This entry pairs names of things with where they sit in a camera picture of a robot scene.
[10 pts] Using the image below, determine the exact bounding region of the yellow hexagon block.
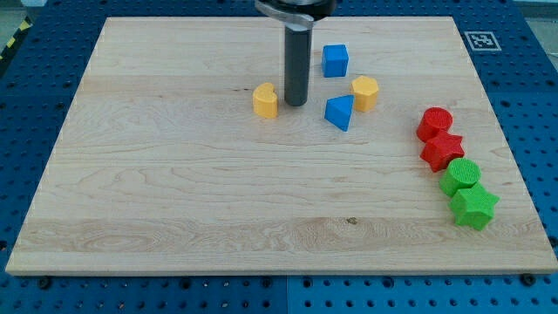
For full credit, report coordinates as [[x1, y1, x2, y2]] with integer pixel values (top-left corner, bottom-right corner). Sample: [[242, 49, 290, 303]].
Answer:
[[350, 76, 379, 113]]

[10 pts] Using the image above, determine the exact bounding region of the red circle block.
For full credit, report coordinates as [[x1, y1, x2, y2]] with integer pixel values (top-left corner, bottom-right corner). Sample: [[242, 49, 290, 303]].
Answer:
[[416, 106, 453, 142]]

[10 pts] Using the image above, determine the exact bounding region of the green circle block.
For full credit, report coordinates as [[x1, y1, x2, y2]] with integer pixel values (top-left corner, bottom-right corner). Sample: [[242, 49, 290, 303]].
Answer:
[[439, 158, 481, 197]]

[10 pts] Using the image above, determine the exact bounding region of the yellow crescent block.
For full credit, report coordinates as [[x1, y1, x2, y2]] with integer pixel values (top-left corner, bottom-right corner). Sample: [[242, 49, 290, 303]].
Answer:
[[252, 82, 278, 119]]

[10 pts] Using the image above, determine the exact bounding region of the blue triangle block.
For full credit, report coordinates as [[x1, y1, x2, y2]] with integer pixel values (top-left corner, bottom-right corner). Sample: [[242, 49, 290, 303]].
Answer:
[[324, 95, 354, 132]]

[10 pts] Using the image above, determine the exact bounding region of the wooden board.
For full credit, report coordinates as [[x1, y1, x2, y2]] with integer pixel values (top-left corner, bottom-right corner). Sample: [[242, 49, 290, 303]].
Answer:
[[6, 17, 557, 276]]

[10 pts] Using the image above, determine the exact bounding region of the blue cube block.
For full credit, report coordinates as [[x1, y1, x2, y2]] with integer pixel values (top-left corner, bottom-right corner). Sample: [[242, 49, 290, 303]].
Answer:
[[322, 44, 349, 78]]

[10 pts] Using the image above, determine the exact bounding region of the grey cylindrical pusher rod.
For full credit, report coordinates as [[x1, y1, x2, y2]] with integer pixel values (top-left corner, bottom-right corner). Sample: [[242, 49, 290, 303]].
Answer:
[[284, 24, 312, 106]]

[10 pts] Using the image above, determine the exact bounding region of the red star block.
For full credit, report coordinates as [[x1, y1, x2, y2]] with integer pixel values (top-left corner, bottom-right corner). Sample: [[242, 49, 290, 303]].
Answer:
[[419, 131, 465, 173]]

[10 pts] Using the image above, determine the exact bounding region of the green star block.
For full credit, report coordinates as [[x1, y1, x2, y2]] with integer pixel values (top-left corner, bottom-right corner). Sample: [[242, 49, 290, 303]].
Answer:
[[449, 182, 500, 231]]

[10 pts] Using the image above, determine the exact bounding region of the white fiducial marker tag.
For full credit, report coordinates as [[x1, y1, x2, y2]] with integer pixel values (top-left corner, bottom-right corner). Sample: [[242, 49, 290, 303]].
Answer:
[[464, 31, 501, 51]]

